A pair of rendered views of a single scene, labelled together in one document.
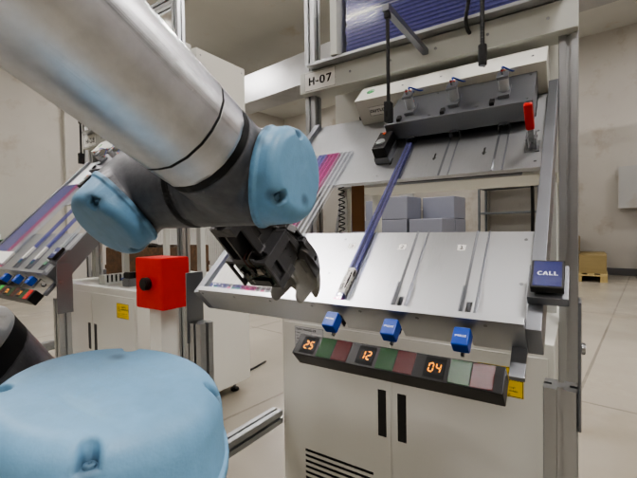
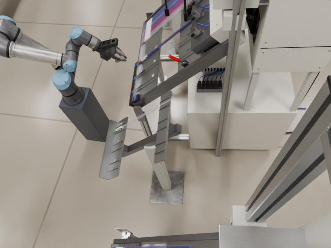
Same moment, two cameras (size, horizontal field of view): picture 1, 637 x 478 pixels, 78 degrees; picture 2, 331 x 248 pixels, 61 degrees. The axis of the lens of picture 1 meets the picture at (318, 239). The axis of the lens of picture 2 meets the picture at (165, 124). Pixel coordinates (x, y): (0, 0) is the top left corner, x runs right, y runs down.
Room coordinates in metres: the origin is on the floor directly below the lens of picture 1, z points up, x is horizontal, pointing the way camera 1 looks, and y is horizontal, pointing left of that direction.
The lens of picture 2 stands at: (0.38, -1.24, 2.10)
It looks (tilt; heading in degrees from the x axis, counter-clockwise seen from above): 61 degrees down; 72
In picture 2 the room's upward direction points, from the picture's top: 13 degrees counter-clockwise
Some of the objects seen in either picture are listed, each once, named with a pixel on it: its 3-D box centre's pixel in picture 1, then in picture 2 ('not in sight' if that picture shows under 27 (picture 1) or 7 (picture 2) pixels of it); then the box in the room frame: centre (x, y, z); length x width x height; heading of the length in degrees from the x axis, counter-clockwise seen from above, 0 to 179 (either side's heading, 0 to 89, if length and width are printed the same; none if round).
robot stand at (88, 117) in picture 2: not in sight; (88, 116); (0.21, 0.11, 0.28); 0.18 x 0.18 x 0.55; 50
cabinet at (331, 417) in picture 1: (432, 399); (233, 93); (1.25, -0.36, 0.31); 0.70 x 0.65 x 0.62; 56
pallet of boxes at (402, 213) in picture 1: (407, 247); not in sight; (5.03, -1.13, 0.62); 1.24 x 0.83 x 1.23; 52
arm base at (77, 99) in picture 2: not in sight; (71, 92); (0.21, 0.11, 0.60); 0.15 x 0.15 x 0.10
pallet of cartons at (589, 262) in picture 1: (579, 257); not in sight; (6.45, -4.28, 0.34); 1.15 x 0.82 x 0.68; 140
